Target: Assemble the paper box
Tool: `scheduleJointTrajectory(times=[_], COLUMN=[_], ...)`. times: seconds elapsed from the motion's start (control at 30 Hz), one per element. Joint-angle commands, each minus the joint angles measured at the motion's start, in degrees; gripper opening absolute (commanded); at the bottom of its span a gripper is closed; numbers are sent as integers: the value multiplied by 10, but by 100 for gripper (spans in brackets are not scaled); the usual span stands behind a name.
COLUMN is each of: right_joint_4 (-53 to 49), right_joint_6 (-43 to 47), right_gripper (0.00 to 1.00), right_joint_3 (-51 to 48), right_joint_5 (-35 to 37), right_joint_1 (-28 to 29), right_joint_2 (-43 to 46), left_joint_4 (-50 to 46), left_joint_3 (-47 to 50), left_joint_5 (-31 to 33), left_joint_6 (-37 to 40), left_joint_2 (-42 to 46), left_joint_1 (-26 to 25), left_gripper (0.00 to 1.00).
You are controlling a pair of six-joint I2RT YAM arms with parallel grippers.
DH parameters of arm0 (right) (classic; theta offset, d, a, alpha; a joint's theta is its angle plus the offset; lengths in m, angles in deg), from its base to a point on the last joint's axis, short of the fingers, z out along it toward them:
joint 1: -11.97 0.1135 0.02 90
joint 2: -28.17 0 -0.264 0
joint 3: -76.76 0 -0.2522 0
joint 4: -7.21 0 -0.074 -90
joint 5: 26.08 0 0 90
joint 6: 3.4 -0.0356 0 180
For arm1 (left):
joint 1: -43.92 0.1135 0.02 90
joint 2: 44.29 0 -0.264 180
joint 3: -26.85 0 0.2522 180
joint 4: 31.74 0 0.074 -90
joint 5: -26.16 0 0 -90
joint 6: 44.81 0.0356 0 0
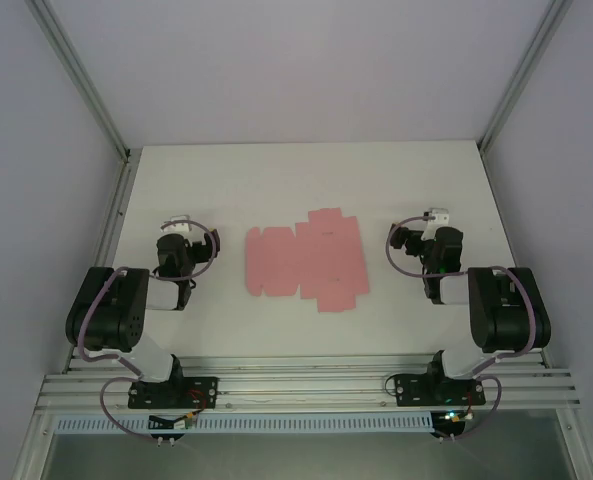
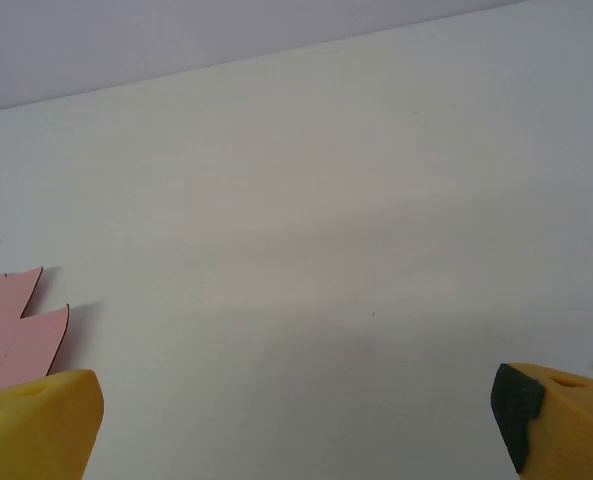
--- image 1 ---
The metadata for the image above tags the slotted pale blue cable duct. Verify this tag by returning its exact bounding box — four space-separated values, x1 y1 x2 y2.
55 412 435 435

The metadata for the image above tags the pink paper box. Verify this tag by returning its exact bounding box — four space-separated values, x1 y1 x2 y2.
244 207 372 315

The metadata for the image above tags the aluminium mounting rail bed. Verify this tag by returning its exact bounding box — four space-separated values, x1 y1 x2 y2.
34 353 583 415

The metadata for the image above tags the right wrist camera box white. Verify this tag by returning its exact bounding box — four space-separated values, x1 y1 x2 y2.
422 206 451 242

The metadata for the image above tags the small wiring connector plug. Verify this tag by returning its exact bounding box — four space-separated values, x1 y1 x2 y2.
433 408 477 445
147 410 198 447

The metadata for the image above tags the aluminium frame post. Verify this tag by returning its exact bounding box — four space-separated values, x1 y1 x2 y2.
24 0 132 162
477 0 576 154

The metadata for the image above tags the aluminium table side rail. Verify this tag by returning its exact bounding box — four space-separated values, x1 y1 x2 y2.
61 148 142 374

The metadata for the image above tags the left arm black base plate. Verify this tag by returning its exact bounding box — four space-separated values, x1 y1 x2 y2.
127 374 221 411

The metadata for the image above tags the grey metal sheet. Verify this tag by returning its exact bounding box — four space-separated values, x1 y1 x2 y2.
40 432 577 480

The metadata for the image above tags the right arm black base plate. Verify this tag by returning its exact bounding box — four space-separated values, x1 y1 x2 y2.
393 372 487 407

